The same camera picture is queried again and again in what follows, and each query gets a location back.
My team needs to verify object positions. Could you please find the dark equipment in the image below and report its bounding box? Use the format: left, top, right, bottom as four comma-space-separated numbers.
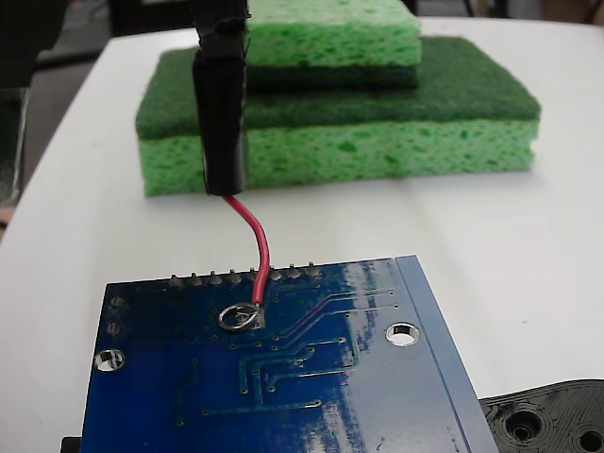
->
0, 0, 68, 92

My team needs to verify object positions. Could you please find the blue circuit board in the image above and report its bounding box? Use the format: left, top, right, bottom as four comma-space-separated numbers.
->
78, 254, 502, 453

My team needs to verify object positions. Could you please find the black printed bracket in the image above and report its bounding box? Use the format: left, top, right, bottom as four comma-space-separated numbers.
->
59, 377, 604, 453

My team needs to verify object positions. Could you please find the red wire with loop end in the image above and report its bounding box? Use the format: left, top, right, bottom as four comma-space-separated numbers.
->
218, 193, 272, 334

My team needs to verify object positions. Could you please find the large green sponge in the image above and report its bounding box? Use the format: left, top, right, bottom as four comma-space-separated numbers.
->
134, 35, 543, 199

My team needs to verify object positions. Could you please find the small green sponge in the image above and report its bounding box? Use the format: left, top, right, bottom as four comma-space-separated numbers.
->
243, 0, 423, 91

